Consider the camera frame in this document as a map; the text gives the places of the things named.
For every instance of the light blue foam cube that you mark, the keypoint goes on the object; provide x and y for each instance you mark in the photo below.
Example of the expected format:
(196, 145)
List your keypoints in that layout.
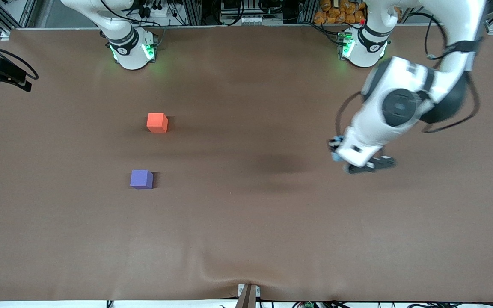
(337, 156)

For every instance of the white Franka left arm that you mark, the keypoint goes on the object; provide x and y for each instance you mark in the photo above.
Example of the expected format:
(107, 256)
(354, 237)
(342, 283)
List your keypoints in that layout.
(405, 77)

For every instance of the white Franka right arm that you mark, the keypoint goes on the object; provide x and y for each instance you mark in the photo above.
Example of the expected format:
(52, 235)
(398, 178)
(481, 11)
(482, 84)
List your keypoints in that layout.
(129, 57)

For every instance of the white terminal block row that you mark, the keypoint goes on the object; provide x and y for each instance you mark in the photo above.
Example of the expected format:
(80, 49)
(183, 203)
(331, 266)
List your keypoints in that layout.
(251, 19)

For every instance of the brown table mat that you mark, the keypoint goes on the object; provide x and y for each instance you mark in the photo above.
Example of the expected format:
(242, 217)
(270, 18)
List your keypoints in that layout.
(246, 222)

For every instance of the pile of orange objects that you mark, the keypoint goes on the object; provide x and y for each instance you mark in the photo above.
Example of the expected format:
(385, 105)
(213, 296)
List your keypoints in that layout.
(336, 13)

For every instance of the orange foam cube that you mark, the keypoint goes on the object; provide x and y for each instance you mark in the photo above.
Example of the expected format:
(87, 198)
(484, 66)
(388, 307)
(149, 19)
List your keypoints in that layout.
(156, 122)

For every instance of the white power strip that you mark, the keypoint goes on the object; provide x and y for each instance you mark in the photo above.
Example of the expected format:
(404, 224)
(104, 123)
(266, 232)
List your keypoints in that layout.
(154, 10)

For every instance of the purple foam cube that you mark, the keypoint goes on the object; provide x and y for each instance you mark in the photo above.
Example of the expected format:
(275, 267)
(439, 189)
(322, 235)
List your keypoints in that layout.
(141, 179)

